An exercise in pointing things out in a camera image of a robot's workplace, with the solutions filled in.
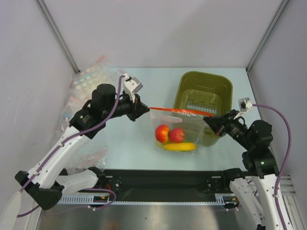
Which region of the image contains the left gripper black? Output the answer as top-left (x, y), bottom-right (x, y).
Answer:
top-left (103, 91), bottom-right (149, 121)

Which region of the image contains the yellow toy banana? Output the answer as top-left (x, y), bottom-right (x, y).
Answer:
top-left (164, 142), bottom-right (197, 151)

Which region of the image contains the clear zip bag orange zipper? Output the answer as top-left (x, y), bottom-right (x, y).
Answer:
top-left (149, 107), bottom-right (213, 152)

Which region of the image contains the red toy apple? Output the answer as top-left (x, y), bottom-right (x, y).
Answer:
top-left (168, 128), bottom-right (185, 143)

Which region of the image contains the red toy tomato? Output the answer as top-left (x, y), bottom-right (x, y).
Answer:
top-left (155, 124), bottom-right (170, 143)

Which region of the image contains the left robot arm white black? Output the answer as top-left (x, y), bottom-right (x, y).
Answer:
top-left (15, 80), bottom-right (149, 210)

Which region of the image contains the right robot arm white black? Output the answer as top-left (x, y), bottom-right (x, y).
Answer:
top-left (203, 110), bottom-right (293, 230)

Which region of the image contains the pile of clear zip bags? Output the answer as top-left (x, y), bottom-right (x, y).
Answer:
top-left (51, 55), bottom-right (125, 175)

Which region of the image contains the olive green plastic bin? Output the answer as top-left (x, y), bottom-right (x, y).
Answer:
top-left (172, 71), bottom-right (235, 147)

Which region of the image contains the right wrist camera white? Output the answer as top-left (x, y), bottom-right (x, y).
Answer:
top-left (235, 98), bottom-right (253, 119)

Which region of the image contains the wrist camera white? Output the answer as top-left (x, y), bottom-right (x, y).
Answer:
top-left (123, 74), bottom-right (143, 103)
top-left (235, 98), bottom-right (253, 119)

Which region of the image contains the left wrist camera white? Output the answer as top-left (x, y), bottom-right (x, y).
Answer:
top-left (123, 74), bottom-right (143, 103)

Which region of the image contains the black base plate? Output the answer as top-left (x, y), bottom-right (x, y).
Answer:
top-left (95, 169), bottom-right (231, 198)

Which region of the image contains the white slotted cable duct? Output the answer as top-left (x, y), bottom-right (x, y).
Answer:
top-left (59, 193), bottom-right (239, 206)

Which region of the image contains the aluminium frame rail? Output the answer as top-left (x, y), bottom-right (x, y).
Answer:
top-left (280, 176), bottom-right (301, 230)

